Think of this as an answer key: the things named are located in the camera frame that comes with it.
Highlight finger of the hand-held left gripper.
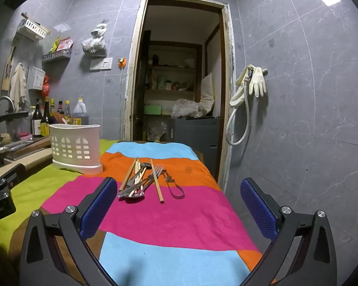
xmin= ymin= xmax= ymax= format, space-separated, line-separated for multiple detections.
xmin=0 ymin=164 xmax=26 ymax=189

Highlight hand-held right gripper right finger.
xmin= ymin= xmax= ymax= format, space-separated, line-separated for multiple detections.
xmin=240 ymin=177 xmax=338 ymax=286

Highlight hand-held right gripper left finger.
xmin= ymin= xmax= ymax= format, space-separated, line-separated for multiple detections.
xmin=19 ymin=177 xmax=118 ymax=286

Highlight silver spoon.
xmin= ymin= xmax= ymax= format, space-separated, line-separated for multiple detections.
xmin=125 ymin=175 xmax=152 ymax=202

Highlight white plastic utensil holder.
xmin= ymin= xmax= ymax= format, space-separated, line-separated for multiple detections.
xmin=49 ymin=123 xmax=104 ymax=175

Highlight silver fork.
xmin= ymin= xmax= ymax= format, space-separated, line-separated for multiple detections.
xmin=128 ymin=164 xmax=165 ymax=199
xmin=118 ymin=164 xmax=160 ymax=198

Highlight metal tongs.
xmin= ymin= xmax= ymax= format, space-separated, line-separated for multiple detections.
xmin=163 ymin=169 xmax=186 ymax=200

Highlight kitchen knife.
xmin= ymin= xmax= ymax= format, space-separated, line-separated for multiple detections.
xmin=0 ymin=138 xmax=34 ymax=153

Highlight wooden cutting board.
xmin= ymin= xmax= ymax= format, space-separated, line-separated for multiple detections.
xmin=5 ymin=136 xmax=53 ymax=159

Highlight dark wine bottle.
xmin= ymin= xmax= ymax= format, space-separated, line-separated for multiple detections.
xmin=31 ymin=98 xmax=43 ymax=138

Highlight yellow label sauce bottle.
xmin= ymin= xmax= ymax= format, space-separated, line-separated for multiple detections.
xmin=40 ymin=97 xmax=55 ymax=138

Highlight metal faucet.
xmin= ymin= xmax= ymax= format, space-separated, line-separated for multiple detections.
xmin=0 ymin=96 xmax=16 ymax=126

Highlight colourful striped cloth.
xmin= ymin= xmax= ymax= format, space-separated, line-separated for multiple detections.
xmin=0 ymin=138 xmax=278 ymax=286

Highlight hanging beige towel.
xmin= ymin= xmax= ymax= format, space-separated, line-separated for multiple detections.
xmin=9 ymin=62 xmax=27 ymax=105

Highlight clear oil jug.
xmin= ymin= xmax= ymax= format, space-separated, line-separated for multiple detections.
xmin=72 ymin=98 xmax=89 ymax=126

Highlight grey cabinet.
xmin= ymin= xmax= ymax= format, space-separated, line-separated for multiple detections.
xmin=170 ymin=116 xmax=221 ymax=180

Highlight hanging wooden board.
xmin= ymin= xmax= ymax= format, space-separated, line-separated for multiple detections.
xmin=0 ymin=46 xmax=17 ymax=91

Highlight green box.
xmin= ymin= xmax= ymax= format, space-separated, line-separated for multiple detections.
xmin=143 ymin=104 xmax=163 ymax=116

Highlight clear plastic bag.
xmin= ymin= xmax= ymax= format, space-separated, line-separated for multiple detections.
xmin=170 ymin=98 xmax=207 ymax=119

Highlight cream pillow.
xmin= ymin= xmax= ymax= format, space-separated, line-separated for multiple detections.
xmin=200 ymin=72 xmax=216 ymax=114

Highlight cream rubber gloves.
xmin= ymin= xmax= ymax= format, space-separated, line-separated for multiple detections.
xmin=248 ymin=65 xmax=268 ymax=98

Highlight seasoning packets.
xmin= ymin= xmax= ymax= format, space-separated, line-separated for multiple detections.
xmin=49 ymin=36 xmax=74 ymax=53

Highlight hanging plastic bag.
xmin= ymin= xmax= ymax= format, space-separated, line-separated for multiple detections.
xmin=81 ymin=20 xmax=108 ymax=56

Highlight wooden shelf unit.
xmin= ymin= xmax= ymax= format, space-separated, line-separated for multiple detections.
xmin=142 ymin=42 xmax=203 ymax=117

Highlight white hose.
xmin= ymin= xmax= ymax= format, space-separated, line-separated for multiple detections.
xmin=226 ymin=65 xmax=255 ymax=146

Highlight white wall box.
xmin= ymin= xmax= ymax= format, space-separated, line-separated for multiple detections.
xmin=28 ymin=66 xmax=46 ymax=92

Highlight grey wall rack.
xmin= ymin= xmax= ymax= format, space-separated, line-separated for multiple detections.
xmin=41 ymin=49 xmax=73 ymax=64

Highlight wall socket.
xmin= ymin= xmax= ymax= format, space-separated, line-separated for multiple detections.
xmin=89 ymin=57 xmax=113 ymax=72

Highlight white wall basket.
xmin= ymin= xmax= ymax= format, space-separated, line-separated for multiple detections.
xmin=16 ymin=18 xmax=47 ymax=41

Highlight worn white door frame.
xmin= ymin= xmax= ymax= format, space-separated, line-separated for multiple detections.
xmin=124 ymin=0 xmax=237 ymax=192

